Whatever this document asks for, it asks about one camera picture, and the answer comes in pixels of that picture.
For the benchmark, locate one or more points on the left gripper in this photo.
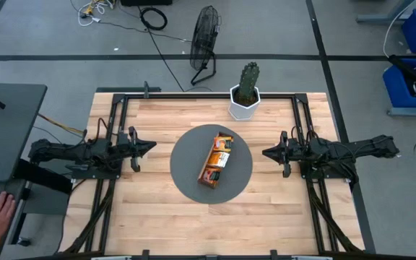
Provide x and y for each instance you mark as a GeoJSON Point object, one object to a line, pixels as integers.
{"type": "Point", "coordinates": [121, 146]}

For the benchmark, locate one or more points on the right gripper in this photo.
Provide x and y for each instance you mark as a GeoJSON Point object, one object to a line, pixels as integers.
{"type": "Point", "coordinates": [296, 150]}

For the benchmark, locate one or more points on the orange tea packet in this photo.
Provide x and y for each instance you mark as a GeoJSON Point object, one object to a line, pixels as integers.
{"type": "Point", "coordinates": [219, 159]}

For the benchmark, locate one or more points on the wooden tea caddy box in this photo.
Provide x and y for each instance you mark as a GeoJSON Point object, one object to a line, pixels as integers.
{"type": "Point", "coordinates": [204, 177]}

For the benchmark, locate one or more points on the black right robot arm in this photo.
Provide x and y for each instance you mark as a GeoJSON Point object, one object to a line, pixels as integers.
{"type": "Point", "coordinates": [349, 150]}

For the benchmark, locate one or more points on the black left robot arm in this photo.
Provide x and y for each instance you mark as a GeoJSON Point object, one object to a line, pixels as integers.
{"type": "Point", "coordinates": [70, 151]}

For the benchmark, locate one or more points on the round grey woven placemat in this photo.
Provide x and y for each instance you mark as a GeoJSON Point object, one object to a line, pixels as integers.
{"type": "Point", "coordinates": [186, 162]}

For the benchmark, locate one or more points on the white angular plant pot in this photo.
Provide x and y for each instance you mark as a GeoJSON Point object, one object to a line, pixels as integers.
{"type": "Point", "coordinates": [242, 112]}

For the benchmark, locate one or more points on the green cactus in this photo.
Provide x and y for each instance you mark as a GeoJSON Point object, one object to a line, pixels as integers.
{"type": "Point", "coordinates": [248, 81]}

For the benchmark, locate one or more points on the black floor fan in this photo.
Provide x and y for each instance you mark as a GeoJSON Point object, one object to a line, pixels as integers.
{"type": "Point", "coordinates": [203, 36]}

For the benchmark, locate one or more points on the black desk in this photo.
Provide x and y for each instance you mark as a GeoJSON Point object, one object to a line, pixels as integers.
{"type": "Point", "coordinates": [5, 144]}

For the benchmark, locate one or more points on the black equipment case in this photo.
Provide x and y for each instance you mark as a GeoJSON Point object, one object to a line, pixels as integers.
{"type": "Point", "coordinates": [146, 2]}

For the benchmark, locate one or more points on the black caster wheel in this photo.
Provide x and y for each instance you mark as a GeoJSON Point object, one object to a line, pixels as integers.
{"type": "Point", "coordinates": [24, 242]}

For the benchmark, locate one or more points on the black slanted stand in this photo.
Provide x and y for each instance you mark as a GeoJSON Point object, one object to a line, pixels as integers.
{"type": "Point", "coordinates": [410, 72]}

